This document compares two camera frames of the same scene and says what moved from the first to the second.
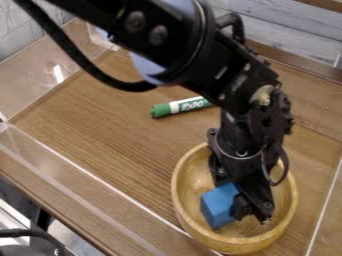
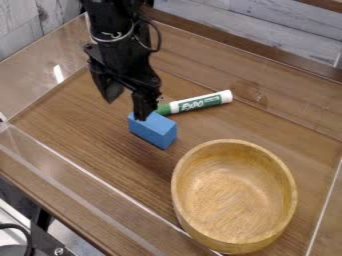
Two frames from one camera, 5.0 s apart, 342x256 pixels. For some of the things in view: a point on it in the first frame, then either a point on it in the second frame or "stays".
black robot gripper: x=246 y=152 → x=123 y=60
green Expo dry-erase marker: x=179 y=106 stays
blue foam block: x=217 y=204 → x=158 y=130
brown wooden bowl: x=249 y=236 stays
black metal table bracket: x=40 y=246 stays
